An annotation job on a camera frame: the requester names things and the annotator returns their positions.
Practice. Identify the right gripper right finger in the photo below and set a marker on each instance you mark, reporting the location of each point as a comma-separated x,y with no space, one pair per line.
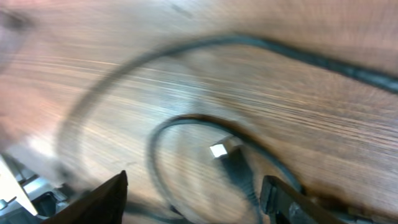
283,204

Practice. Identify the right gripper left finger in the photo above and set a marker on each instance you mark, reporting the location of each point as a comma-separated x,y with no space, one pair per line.
104,205

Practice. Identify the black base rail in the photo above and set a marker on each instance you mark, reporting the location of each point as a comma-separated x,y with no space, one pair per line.
28,198

